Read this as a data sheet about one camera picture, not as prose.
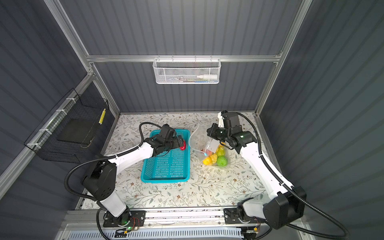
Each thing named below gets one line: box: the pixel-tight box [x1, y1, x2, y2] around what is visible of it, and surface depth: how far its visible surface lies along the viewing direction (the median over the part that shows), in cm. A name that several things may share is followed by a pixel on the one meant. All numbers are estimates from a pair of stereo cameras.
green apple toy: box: [216, 155, 228, 167], surface depth 89 cm
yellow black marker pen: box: [98, 108, 106, 125], surface depth 84 cm
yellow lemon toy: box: [203, 157, 212, 166], surface depth 88 cm
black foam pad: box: [57, 118, 95, 144], surface depth 73 cm
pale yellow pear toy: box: [209, 153, 218, 164], surface depth 91 cm
